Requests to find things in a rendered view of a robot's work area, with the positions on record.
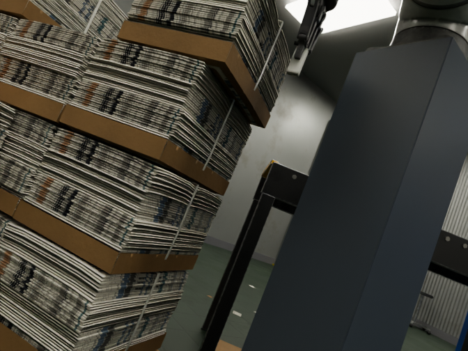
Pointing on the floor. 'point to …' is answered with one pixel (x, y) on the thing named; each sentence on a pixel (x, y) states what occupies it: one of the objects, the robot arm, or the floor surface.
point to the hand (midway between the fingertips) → (297, 61)
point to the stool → (418, 310)
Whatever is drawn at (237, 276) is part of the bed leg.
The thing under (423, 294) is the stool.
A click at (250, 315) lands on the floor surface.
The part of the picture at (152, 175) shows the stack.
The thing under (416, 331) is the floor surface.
